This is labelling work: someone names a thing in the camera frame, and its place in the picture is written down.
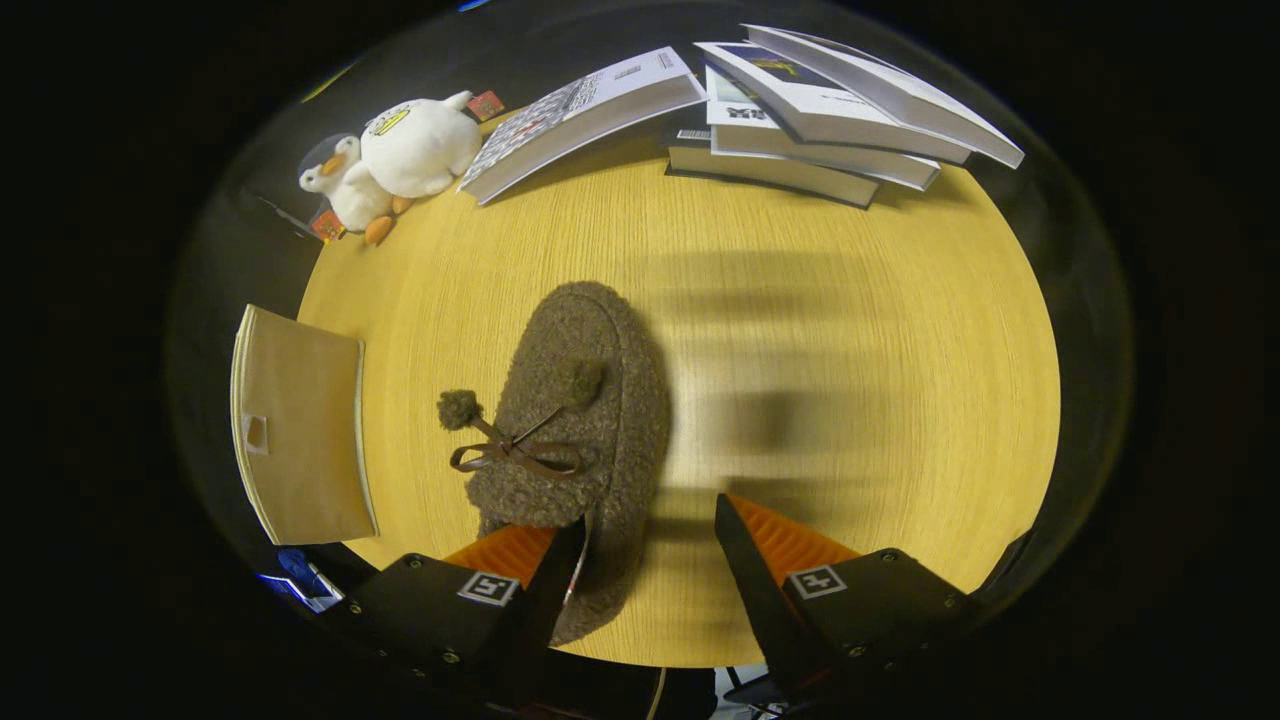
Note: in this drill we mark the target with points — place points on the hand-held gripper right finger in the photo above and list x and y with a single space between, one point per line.
760 590

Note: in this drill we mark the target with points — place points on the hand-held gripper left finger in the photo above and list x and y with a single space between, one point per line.
440 610

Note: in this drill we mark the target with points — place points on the white book with blue picture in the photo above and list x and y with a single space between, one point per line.
820 110

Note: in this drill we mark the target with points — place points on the white duck plush toy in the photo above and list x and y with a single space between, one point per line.
420 145

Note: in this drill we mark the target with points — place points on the beige fabric storage box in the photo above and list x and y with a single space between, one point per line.
300 420

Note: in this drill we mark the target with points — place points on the white book with dark picture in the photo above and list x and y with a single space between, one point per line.
900 95

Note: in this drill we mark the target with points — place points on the grey patterned cover book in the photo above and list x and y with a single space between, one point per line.
580 115

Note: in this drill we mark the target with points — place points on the grey penguin plush toy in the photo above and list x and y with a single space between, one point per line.
345 190

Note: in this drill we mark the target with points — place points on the white book with black lettering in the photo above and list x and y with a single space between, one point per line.
800 150

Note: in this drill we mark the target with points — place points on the brown fuzzy shoe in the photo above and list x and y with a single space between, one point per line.
600 440

